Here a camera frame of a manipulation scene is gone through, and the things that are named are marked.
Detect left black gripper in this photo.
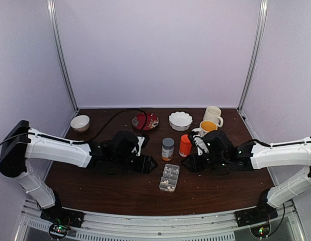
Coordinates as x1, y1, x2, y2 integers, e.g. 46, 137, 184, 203
112, 154, 158, 174

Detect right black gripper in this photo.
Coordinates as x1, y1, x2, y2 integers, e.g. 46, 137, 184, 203
181, 152, 228, 173

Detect orange pill bottle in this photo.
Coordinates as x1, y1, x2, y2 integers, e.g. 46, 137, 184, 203
179, 134, 192, 157

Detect clear plastic pill organizer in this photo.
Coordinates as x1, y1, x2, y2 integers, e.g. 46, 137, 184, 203
159, 164, 180, 190

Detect grey lid vitamin bottle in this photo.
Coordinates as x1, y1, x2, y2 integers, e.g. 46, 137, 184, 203
161, 138, 175, 161

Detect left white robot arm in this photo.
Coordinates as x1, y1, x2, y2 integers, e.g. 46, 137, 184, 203
0, 120, 158, 223

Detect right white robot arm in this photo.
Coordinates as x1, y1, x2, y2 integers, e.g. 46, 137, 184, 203
181, 131, 311, 222

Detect cream pills in organizer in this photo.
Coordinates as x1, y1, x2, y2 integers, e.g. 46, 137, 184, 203
159, 179, 176, 192

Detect floral mug yellow inside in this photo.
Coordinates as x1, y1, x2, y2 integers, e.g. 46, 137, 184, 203
192, 120, 218, 137

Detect white scalloped bowl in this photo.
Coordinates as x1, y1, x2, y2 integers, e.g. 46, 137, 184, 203
168, 111, 193, 132

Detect red floral plate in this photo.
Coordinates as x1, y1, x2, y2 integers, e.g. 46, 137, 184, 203
132, 113, 159, 131

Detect cream ribbed mug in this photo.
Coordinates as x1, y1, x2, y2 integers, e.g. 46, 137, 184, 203
203, 106, 224, 128

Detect white ceramic rice bowl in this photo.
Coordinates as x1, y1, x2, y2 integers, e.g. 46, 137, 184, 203
70, 115, 90, 133

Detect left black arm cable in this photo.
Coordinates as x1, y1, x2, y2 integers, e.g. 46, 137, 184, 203
0, 108, 150, 166

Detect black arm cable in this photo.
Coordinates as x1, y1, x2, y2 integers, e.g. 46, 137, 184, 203
245, 138, 311, 149
0, 108, 150, 166

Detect front aluminium rail base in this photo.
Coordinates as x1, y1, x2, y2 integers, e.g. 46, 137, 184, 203
13, 199, 306, 240

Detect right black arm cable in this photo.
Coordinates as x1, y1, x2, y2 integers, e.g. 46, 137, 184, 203
245, 138, 311, 149

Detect right aluminium frame post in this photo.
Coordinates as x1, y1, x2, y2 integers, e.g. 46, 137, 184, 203
237, 0, 268, 113

